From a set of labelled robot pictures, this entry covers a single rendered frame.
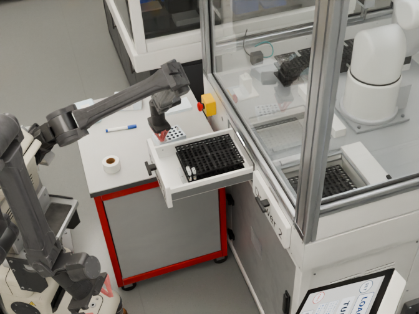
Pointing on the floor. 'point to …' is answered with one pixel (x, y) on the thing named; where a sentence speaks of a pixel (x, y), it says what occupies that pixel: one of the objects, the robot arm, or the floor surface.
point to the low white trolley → (149, 200)
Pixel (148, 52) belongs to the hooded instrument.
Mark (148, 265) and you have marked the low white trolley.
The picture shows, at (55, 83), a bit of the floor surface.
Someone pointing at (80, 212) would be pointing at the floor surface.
